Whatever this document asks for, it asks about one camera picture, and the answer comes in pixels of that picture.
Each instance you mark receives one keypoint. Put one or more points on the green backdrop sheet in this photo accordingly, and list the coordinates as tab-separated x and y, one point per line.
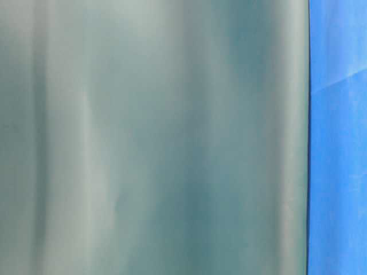
154	137

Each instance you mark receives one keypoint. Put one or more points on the blue table cloth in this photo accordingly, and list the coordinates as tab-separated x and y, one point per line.
337	204

